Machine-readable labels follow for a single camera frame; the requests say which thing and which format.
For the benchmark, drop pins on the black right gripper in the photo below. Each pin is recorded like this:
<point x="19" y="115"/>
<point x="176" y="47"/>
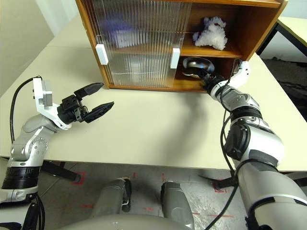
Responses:
<point x="214" y="82"/>

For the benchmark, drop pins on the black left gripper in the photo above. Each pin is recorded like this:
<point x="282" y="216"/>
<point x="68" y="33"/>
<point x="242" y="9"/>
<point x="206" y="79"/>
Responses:
<point x="70" y="110"/>

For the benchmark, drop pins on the ribbed clear sliding door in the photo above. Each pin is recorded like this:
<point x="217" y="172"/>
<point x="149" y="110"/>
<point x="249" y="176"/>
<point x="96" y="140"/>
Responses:
<point x="156" y="28"/>
<point x="115" y="64"/>

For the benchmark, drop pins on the white plush toy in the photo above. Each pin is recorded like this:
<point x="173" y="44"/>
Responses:
<point x="211" y="36"/>

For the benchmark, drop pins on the purple tissue pack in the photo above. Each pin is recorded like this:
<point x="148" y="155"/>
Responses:
<point x="118" y="33"/>

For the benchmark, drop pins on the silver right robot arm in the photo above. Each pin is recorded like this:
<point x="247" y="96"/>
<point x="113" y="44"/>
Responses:
<point x="263" y="143"/>

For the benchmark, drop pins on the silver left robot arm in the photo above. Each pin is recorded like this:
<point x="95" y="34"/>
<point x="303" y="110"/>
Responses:
<point x="31" y="146"/>

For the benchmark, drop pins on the wooden cabinet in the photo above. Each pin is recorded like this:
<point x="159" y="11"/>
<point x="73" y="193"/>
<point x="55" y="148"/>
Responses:
<point x="256" y="26"/>

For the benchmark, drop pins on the black table leg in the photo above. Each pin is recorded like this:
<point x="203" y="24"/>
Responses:
<point x="62" y="171"/>
<point x="223" y="183"/>

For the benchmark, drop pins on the black-framed side table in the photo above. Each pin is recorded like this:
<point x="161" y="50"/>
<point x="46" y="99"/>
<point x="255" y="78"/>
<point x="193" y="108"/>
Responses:
<point x="287" y="36"/>

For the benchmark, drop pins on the grey left robot leg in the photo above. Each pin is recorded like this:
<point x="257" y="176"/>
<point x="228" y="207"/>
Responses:
<point x="110" y="198"/>

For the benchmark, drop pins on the grey robot leg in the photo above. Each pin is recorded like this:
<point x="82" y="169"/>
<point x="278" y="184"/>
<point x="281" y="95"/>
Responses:
<point x="176" y="203"/>
<point x="110" y="198"/>

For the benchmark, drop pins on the grey robot torso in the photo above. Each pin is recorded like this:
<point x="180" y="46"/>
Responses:
<point x="120" y="224"/>

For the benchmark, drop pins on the grey right robot leg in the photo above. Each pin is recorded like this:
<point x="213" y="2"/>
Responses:
<point x="176" y="203"/>

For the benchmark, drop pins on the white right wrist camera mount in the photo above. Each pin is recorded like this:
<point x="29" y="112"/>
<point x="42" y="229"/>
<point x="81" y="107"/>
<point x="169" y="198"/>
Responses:
<point x="242" y="74"/>

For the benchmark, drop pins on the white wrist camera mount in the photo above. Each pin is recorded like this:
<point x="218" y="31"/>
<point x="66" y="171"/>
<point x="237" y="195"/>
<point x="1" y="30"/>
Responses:
<point x="38" y="95"/>
<point x="242" y="74"/>

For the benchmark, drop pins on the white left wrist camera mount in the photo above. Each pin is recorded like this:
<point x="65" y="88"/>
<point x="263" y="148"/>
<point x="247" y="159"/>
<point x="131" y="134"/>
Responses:
<point x="38" y="95"/>

